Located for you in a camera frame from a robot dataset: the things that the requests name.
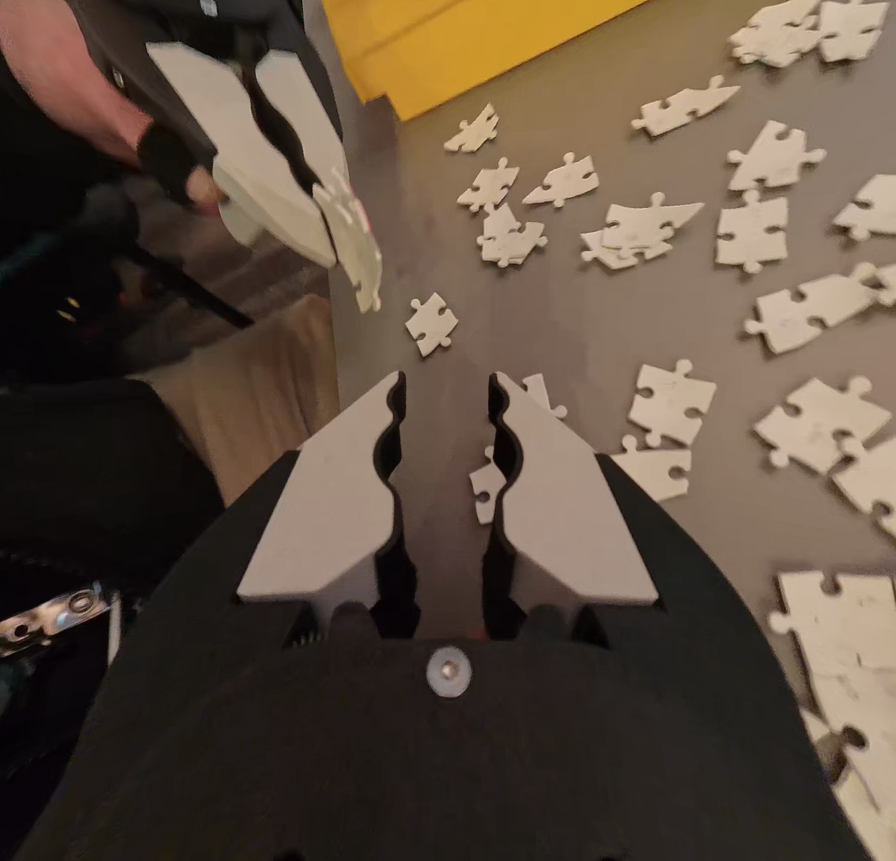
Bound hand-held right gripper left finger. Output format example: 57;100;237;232
237;370;407;613

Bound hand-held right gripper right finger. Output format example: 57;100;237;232
484;371;660;613

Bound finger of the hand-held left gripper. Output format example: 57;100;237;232
254;48;351;201
144;40;338;269

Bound small joined puzzle strip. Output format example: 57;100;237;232
311;167;384;314

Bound white puzzle pieces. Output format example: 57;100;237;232
405;0;896;540

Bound person's left hand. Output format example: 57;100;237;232
0;0;228;211

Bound person's beige trousers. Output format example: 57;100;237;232
150;294;340;505

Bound black chair leg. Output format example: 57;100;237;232
133;245;254;329

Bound yellow box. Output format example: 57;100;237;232
308;0;715;120

